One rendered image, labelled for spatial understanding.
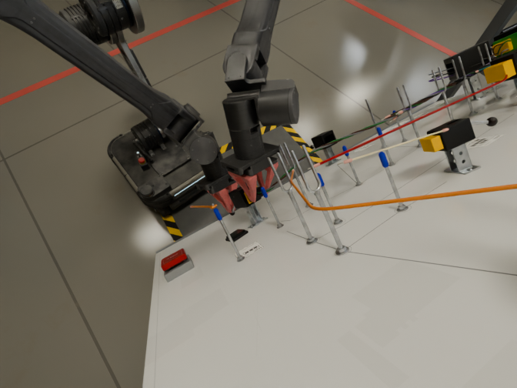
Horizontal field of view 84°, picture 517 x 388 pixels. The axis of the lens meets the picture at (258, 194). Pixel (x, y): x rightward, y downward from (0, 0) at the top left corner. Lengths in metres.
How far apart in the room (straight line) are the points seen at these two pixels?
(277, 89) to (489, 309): 0.39
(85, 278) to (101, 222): 0.35
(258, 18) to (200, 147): 0.26
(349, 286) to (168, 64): 2.82
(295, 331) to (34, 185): 2.33
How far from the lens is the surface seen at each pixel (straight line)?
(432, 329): 0.25
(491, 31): 1.29
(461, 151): 0.51
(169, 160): 1.85
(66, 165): 2.48
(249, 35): 0.57
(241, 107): 0.49
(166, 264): 0.59
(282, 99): 0.48
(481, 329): 0.25
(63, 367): 1.94
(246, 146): 0.52
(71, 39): 0.58
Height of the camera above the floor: 1.67
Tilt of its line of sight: 60 degrees down
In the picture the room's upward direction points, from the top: straight up
